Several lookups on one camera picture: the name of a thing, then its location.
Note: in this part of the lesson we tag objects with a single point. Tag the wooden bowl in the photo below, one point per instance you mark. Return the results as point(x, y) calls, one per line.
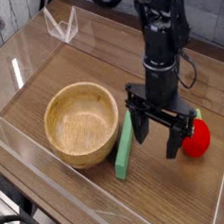
point(81, 124)

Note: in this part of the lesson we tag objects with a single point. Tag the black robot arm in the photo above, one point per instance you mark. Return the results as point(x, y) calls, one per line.
point(166, 32)

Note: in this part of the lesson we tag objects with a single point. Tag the red toy fruit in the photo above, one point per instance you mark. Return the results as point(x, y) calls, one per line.
point(198, 143)

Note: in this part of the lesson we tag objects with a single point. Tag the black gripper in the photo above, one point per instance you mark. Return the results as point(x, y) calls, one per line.
point(175, 114)

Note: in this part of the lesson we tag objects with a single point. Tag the green rectangular block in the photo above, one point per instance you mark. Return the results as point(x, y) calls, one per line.
point(123, 151)

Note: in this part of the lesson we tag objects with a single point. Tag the clear acrylic front wall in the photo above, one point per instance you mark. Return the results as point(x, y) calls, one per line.
point(55, 187)

